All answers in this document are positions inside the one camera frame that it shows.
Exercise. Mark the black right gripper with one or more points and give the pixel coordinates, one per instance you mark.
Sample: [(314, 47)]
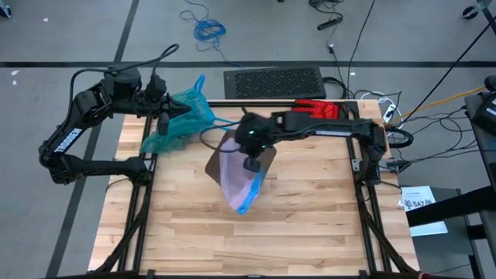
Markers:
[(253, 135)]

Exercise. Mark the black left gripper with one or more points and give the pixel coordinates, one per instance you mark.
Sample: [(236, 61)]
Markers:
[(157, 100)]

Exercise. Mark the blue plastic trash bag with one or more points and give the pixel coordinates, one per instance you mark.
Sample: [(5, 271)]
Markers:
[(182, 124)]

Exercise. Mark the dark grey trash bin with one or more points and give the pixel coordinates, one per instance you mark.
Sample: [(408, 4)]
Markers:
[(267, 155)]

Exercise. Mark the pink plastic trash bag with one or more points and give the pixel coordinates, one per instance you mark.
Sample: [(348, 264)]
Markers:
[(236, 178)]

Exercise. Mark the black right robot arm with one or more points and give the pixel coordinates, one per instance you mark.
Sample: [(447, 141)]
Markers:
[(337, 126)]

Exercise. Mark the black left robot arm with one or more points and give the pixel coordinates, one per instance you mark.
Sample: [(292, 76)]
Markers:
[(77, 131)]

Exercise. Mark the black perforated computer case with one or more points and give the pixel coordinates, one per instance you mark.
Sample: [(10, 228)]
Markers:
[(275, 83)]

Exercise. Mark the red work glove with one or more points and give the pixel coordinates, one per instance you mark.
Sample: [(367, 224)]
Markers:
[(319, 108)]

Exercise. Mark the white power strip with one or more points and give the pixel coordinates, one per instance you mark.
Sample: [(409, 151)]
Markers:
[(388, 113)]

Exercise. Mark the white printed paper sheet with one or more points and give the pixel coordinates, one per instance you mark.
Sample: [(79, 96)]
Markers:
[(420, 195)]

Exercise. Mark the black side table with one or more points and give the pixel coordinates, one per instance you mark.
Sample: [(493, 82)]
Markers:
[(465, 205)]

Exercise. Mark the black wheeled stand base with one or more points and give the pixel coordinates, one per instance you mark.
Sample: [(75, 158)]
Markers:
[(470, 12)]

